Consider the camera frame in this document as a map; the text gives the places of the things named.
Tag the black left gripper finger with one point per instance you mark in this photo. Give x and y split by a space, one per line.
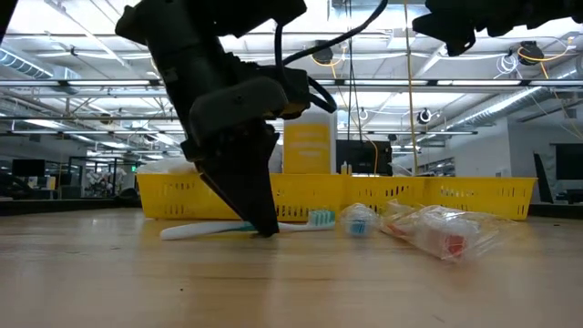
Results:
250 196

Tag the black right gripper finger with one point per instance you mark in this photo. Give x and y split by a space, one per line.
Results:
451 34

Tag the teal white toothbrush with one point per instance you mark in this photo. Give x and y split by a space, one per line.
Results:
196 230

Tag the plain white cotton bag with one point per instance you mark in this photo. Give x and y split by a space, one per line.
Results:
164 167

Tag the red white toothbrush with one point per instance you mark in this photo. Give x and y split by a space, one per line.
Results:
451 237

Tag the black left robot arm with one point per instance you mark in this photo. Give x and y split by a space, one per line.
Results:
191 27

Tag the yellow slotted plastic basket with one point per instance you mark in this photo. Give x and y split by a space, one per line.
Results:
382 191
173 196
309 196
483 196

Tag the yellow white wipes canister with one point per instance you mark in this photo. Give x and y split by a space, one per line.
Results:
309 150

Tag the small yellow bottle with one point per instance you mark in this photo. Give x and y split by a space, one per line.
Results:
343 169
349 170

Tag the row of yellow baskets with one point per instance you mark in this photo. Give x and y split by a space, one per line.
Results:
54 206

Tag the black desk monitor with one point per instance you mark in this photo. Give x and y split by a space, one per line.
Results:
27 167

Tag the black leaning panel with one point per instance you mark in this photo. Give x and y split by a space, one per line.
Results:
543 182

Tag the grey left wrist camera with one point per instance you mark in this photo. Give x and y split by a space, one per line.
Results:
237 105

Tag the large black wall screen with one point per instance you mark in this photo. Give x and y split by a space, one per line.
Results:
569 161

